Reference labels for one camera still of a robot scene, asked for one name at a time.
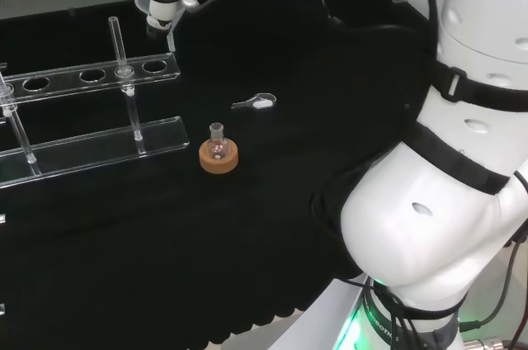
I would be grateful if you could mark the clear acrylic funnel stand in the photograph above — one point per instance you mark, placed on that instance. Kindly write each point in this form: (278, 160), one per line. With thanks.
(165, 135)

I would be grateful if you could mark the clear weighing funnel with powder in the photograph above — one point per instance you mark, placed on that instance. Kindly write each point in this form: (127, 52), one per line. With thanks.
(264, 102)

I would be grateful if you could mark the small round-bottom glass flask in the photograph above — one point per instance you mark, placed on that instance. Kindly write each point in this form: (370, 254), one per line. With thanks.
(218, 145)

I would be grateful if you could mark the black table cloth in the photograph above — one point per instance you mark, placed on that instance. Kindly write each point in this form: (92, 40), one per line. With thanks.
(247, 222)

